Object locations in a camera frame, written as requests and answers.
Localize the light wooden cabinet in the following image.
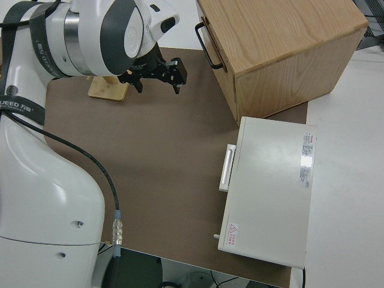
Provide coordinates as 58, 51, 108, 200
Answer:
195, 0, 369, 121

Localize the printed text label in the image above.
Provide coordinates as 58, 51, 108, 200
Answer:
298, 131, 316, 190

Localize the black velcro strap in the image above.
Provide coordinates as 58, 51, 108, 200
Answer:
29, 8, 65, 79
0, 95, 46, 122

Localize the red warning sticker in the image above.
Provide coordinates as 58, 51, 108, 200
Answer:
227, 222, 240, 247

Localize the black metal cabinet handle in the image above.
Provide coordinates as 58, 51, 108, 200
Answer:
194, 22, 224, 70

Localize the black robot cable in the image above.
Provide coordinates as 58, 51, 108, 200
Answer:
0, 17, 125, 288

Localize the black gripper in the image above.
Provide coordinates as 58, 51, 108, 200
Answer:
118, 47, 189, 96

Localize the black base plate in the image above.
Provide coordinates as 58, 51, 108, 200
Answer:
103, 247, 164, 288

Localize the brown table mat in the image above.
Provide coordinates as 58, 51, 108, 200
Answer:
43, 46, 310, 288

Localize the wooden mug stand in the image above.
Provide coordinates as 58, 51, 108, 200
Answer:
87, 74, 130, 102

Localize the white oven door handle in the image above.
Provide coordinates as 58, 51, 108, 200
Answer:
218, 143, 238, 193

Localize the white toaster oven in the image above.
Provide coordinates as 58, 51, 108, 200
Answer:
212, 115, 318, 269

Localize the dark grey mesh object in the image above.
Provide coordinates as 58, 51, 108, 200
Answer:
358, 0, 384, 50

